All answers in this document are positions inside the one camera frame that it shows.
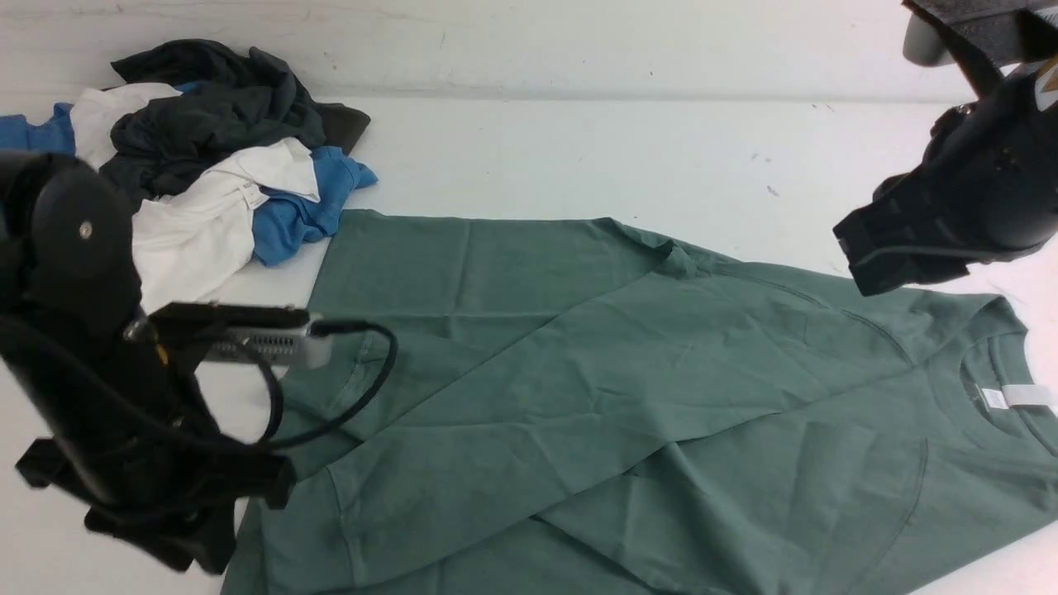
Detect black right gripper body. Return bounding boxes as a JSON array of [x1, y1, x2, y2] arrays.
[[880, 74, 1056, 262]]

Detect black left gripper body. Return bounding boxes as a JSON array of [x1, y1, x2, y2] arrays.
[[2, 319, 296, 511]]

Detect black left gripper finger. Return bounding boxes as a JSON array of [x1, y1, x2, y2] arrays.
[[83, 504, 236, 575]]

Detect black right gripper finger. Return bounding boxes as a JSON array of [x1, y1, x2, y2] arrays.
[[832, 198, 969, 298]]

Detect green long-sleeved shirt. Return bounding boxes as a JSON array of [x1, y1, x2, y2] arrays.
[[222, 211, 1057, 594]]

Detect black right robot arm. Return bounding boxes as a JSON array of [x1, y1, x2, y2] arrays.
[[832, 60, 1057, 298]]

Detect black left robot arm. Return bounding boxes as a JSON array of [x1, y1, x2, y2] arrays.
[[2, 151, 296, 575]]

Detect white shirt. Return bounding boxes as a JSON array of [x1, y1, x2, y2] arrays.
[[69, 83, 320, 313]]

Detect blue shirt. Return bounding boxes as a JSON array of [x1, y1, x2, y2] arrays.
[[1, 80, 377, 267]]

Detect white neck label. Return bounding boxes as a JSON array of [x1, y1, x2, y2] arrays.
[[979, 384, 1057, 415]]

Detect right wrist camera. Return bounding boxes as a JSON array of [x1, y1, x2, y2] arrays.
[[902, 1, 1057, 97]]

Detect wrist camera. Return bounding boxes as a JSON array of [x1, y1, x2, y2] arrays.
[[149, 302, 332, 369], [902, 1, 1057, 97]]

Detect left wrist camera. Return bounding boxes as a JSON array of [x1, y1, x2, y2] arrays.
[[149, 302, 332, 369]]

